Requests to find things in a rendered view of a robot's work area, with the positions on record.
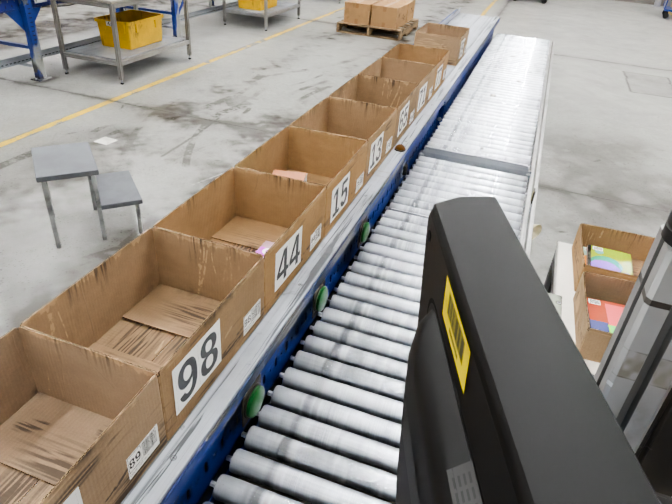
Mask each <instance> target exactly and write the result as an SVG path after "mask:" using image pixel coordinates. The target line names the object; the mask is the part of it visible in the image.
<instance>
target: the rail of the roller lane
mask: <svg viewBox="0 0 672 504"><path fill-rule="evenodd" d="M554 45H555V41H553V42H552V40H551V41H550V46H549V53H548V59H547V66H546V72H545V79H544V84H543V86H542V87H543V91H542V96H541V97H542V98H541V101H540V102H541V104H540V107H539V108H540V110H539V113H538V114H539V116H538V117H539V118H538V119H537V120H538V123H537V126H536V127H537V129H536V130H535V131H536V133H535V135H536V137H534V139H535V141H534V143H535V144H534V145H533V147H534V149H533V150H532V151H533V154H532V156H533V157H532V158H531V160H532V163H530V165H531V168H530V169H529V170H530V171H531V172H532V173H531V177H530V178H529V183H528V184H527V187H528V189H527V190H526V193H527V196H525V199H526V202H524V206H525V209H523V213H524V215H523V216H522V219H521V220H523V222H522V223H521V226H520V228H521V231H519V236H520V239H519V241H520V242H521V244H522V246H523V248H524V250H525V252H526V253H527V255H528V257H529V255H530V250H531V242H532V233H533V225H534V216H535V208H536V199H537V190H538V182H539V173H540V165H541V155H542V148H543V138H544V130H545V122H546V113H547V105H548V96H549V87H550V79H551V70H552V62H553V53H554ZM534 188H536V194H535V197H534V200H533V204H532V207H531V196H532V193H533V190H534ZM530 207H531V211H530ZM529 211H530V214H529ZM529 259H530V257H529Z"/></svg>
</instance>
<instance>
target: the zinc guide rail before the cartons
mask: <svg viewBox="0 0 672 504"><path fill-rule="evenodd" d="M499 18H500V17H498V16H494V17H493V19H492V20H491V21H490V23H489V24H488V25H487V27H486V28H485V29H484V31H483V32H482V33H481V34H480V36H479V37H478V38H477V40H476V41H475V42H474V44H473V45H472V46H471V48H470V49H469V50H468V52H467V53H466V54H465V55H464V57H463V58H462V59H461V61H460V62H459V63H458V65H457V66H456V67H455V69H454V70H453V71H452V72H451V74H450V75H449V76H448V78H447V79H446V80H445V82H444V83H443V84H442V86H441V87H440V88H439V90H438V91H437V92H436V93H435V95H434V96H433V97H432V99H431V100H430V101H429V103H428V104H427V105H426V107H425V108H424V109H423V111H422V112H421V113H420V114H419V116H418V117H417V118H416V120H415V121H414V122H413V124H412V125H411V126H410V128H409V129H408V130H407V132H406V133H405V134H404V135H403V137H402V138H401V139H400V141H399V142H398V143H397V145H398V144H402V145H404V146H405V148H406V151H407V150H408V148H409V147H410V145H411V144H412V143H413V141H414V140H415V138H416V137H417V135H418V134H419V133H420V131H421V130H422V128H423V127H424V125H425V124H426V123H427V121H428V120H429V118H430V117H431V115H432V114H433V112H434V111H435V110H436V108H437V107H438V105H439V104H440V102H441V101H442V100H443V98H444V97H445V95H446V94H447V92H448V91H449V90H450V88H451V87H452V85H453V84H454V82H455V81H456V80H457V78H458V77H459V75H460V74H461V72H462V71H463V70H464V68H465V67H466V65H467V64H468V62H469V61H470V59H471V58H472V57H473V55H474V54H475V52H476V51H477V49H478V48H479V47H480V45H481V44H482V42H483V41H484V39H485V38H486V37H487V35H488V34H489V32H490V31H491V29H492V28H493V27H494V25H495V24H496V22H497V21H498V19H499ZM406 151H404V152H398V151H395V150H394V149H393V150H392V151H391V153H390V154H389V155H388V156H387V158H386V159H385V160H384V162H383V163H382V164H381V166H380V167H379V168H378V170H377V171H376V172H375V174H374V175H373V176H372V177H371V179H370V180H369V181H368V183H367V184H366V185H365V187H364V188H363V189H362V191H361V192H360V193H359V195H358V196H357V197H356V198H355V200H354V201H353V202H352V204H351V205H350V206H349V208H348V209H347V210H346V212H345V213H344V214H343V216H342V217H341V218H340V219H339V221H338V222H337V223H336V225H335V226H334V227H333V229H332V230H331V231H330V233H329V234H328V235H327V237H326V238H325V239H324V240H323V242H322V243H321V244H320V246H319V247H318V248H317V250H316V251H315V252H314V254H313V255H312V256H311V258H310V259H309V260H308V261H307V263H306V264H305V265H304V267H303V268H302V269H301V271H300V272H299V273H298V275H297V276H296V277H295V279H294V280H293V281H292V282H291V284H290V285H289V286H288V288H287V289H286V290H285V292H284V293H283V294H282V296H281V297H280V298H279V300H278V301H277V302H276V303H275V305H274V306H273V307H272V309H271V310H270V311H269V313H268V314H267V315H266V317H265V318H264V319H263V321H262V322H261V323H260V324H259V326H258V327H257V328H256V330H255V331H254V332H253V334H252V335H251V336H250V338H249V339H248V340H247V342H246V343H245V344H244V345H243V347H242V348H241V349H240V351H239V352H238V353H237V355H236V356H235V357H234V359H233V360H232V361H231V363H230V364H229V365H228V366H227V368H226V369H225V370H224V372H223V373H222V374H221V376H220V377H219V378H218V380H217V381H216V382H215V384H214V385H213V386H212V387H211V389H210V390H209V391H208V393H207V394H206V395H205V397H204V398H203V399H202V401H201V402H200V403H199V405H198V406H197V407H196V408H195V410H194V411H193V412H192V414H191V415H190V416H189V418H188V419H187V420H186V422H185V423H184V424H183V426H182V427H181V428H180V429H179V431H178V432H177V433H176V435H175V436H174V437H173V439H172V440H171V441H170V443H169V444H168V445H167V447H166V448H165V449H164V450H163V452H162V453H161V454H160V456H159V457H158V458H157V460H156V461H155V462H154V464H153V465H152V466H151V468H150V469H149V470H148V471H147V473H146V474H145V475H144V477H143V478H142V479H141V481H140V482H139V483H138V485H137V486H136V487H135V488H134V490H133V491H132V492H131V494H130V495H129V496H128V498H127V499H126V500H125V502H124V503H123V504H161V502H162V501H163V499H164V498H165V496H166V495H167V494H168V492H169V491H170V489H171V488H172V486H173V485H174V484H175V482H176V481H177V479H178V478H179V476H180V475H181V474H182V472H183V471H184V469H185V468H186V466H187V465H188V464H189V462H190V461H191V459H192V458H193V456H194V455H195V454H196V452H197V451H198V449H199V448H200V446H201V445H202V443H203V442H204V441H205V439H206V438H207V436H208V435H209V433H210V432H211V431H212V429H213V428H214V426H215V425H216V423H217V422H218V421H219V419H220V418H221V416H222V415H223V413H224V412H225V411H226V409H227V408H228V406H229V405H230V403H231V402H232V400H233V399H234V398H235V396H236V395H237V393H238V392H239V390H240V389H241V388H242V386H243V385H244V383H245V382H246V380H247V379H248V378H249V376H250V375H251V373H252V372H253V370H254V369H255V368H256V366H257V365H258V363H259V362H260V360H261V359H262V358H263V356H264V355H265V353H266V352H267V350H268V349H269V347H270V346H271V345H272V343H273V342H274V340H275V339H276V337H277V336H278V335H279V333H280V332H281V330H282V329H283V327H284V326H285V325H286V323H287V322H288V320H289V319H290V317H291V316H292V315H293V313H294V312H295V310H296V309H297V307H298V306H299V304H300V303H301V302H302V300H303V299H304V297H305V296H306V294H307V293H308V292H309V290H310V289H311V287H312V286H313V284H314V283H315V282H316V280H317V279H318V277H319V276H320V274H321V273H322V272H323V270H324V269H325V267H326V266H327V264H328V263H329V262H330V260H331V259H332V257H333V256H334V254H335V253H336V251H337V250H338V249H339V247H340V246H341V244H342V243H343V241H344V240H345V239H346V237H347V236H348V234H349V233H350V231H351V230H352V229H353V227H354V226H355V224H356V223H357V221H358V220H359V219H360V217H361V216H362V214H363V213H364V211H365V210H366V208H367V207H368V206H369V204H370V203H371V201H372V200H373V198H374V197H375V196H376V194H377V193H378V191H379V190H380V188H381V187H382V186H383V184H384V183H385V181H386V180H387V178H388V177H389V176H390V174H391V173H392V171H393V170H394V168H395V167H396V166H397V164H398V163H399V161H400V160H401V158H402V157H403V155H404V154H405V153H406Z"/></svg>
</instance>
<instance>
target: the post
mask: <svg viewBox="0 0 672 504"><path fill-rule="evenodd" d="M664 225H665V224H663V225H661V226H660V228H659V230H658V233H657V235H656V237H655V239H654V242H653V244H652V246H651V248H650V251H649V253H648V255H647V258H646V260H645V262H644V264H643V267H642V269H641V271H640V273H639V276H638V278H637V280H636V283H635V285H634V287H633V289H632V292H631V294H630V296H629V298H628V301H627V303H626V305H625V307H624V310H623V312H622V314H621V317H620V319H619V321H618V323H617V326H616V328H615V330H614V332H613V335H612V337H611V339H610V342H609V344H608V346H607V348H606V351H605V353H604V355H603V357H602V360H601V362H600V364H599V366H598V369H597V371H596V373H595V376H594V379H595V381H596V383H597V385H598V387H599V388H600V390H601V392H602V394H603V396H604V398H605V400H606V401H607V403H608V405H609V407H610V409H611V411H612V412H613V414H614V416H615V418H616V420H617V422H618V424H619V425H620V427H621V429H622V431H623V433H624V435H625V437H626V438H627V440H628V442H629V444H630V446H631V448H632V449H633V451H634V453H636V451H637V449H638V448H639V446H640V444H641V442H642V440H643V439H644V437H645V435H646V433H647V431H648V430H649V428H650V426H651V424H652V422H653V420H654V419H655V417H656V415H657V413H658V411H659V410H660V408H661V406H662V404H663V402H664V401H665V399H666V397H667V395H668V393H669V392H670V390H671V388H672V247H671V246H669V245H668V244H667V243H666V242H665V241H664V240H663V238H662V236H661V232H662V229H663V227H664Z"/></svg>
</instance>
